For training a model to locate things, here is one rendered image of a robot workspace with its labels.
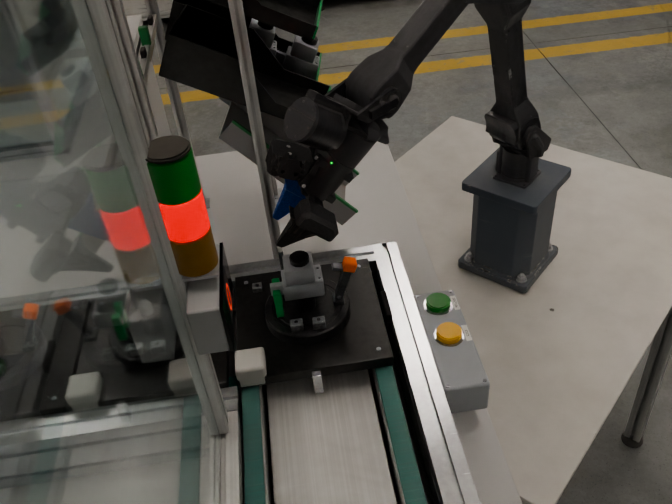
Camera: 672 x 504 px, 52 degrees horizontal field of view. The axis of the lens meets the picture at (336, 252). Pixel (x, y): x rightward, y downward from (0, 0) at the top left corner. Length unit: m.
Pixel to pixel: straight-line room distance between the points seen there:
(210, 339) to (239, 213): 0.79
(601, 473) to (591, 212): 0.87
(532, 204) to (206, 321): 0.64
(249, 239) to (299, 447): 0.59
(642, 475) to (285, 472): 1.36
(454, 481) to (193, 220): 0.48
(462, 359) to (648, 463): 1.22
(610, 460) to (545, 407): 1.05
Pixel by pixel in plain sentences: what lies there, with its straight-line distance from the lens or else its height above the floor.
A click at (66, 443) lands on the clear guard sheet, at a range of 0.44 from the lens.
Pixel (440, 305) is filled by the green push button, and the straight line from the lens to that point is 1.13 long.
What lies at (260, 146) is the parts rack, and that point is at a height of 1.18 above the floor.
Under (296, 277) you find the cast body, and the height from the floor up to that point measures 1.07.
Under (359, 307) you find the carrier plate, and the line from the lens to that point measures 1.14.
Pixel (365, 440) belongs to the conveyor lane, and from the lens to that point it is 1.03.
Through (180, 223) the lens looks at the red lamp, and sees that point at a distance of 0.74.
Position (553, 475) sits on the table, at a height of 0.86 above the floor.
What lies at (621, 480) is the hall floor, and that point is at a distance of 2.16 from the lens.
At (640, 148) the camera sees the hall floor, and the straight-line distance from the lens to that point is 3.52.
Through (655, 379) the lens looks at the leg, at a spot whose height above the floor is 0.30.
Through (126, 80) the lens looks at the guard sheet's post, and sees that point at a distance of 0.68.
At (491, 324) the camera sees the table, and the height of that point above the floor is 0.86.
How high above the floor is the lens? 1.76
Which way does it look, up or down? 39 degrees down
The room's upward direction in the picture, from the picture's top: 6 degrees counter-clockwise
